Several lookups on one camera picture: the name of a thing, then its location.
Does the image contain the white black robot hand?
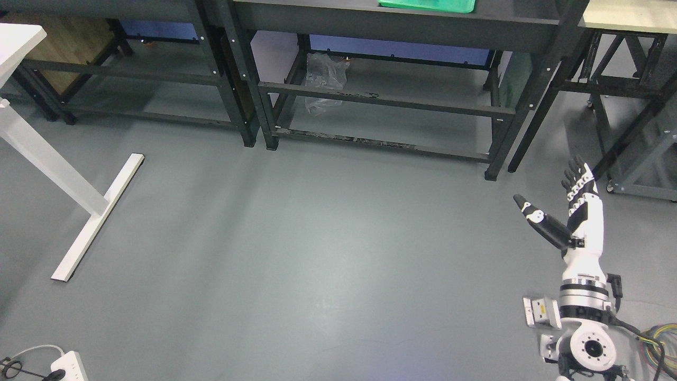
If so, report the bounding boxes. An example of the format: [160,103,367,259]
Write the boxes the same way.
[513,155,607,283]

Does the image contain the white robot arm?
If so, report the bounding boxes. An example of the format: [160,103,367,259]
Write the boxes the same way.
[523,273,631,380]

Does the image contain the black metal shelf rack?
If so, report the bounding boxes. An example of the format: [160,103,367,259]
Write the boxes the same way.
[2,1,259,147]
[215,1,589,181]

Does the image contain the green plastic tray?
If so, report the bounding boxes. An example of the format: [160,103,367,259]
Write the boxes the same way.
[379,0,475,14]

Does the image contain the beige top side table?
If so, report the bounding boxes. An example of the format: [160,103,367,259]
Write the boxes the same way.
[508,0,677,203]

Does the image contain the clear plastic bag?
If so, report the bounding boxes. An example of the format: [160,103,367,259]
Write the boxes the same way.
[305,52,350,116]

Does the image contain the white power strip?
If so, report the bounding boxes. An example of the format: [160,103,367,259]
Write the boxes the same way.
[50,351,89,381]

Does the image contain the white standing desk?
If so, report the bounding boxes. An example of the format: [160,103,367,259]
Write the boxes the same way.
[1,23,145,282]

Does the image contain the coloured cable bundle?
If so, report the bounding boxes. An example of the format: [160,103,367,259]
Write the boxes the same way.
[637,323,677,381]

